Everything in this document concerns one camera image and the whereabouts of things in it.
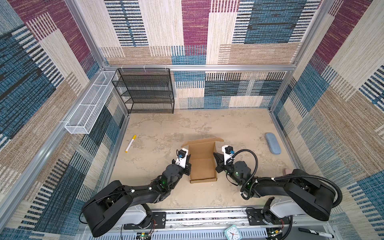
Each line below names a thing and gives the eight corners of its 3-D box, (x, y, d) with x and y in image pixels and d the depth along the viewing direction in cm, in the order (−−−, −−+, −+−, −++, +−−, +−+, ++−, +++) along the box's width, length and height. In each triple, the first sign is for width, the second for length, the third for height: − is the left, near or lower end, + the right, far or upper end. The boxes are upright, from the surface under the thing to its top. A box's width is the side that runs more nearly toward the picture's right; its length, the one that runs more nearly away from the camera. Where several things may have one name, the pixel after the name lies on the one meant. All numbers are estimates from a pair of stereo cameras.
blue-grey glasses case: (271, 154, 98) (273, 152, 95) (264, 135, 108) (265, 132, 105) (280, 154, 98) (282, 152, 95) (272, 135, 108) (274, 132, 105)
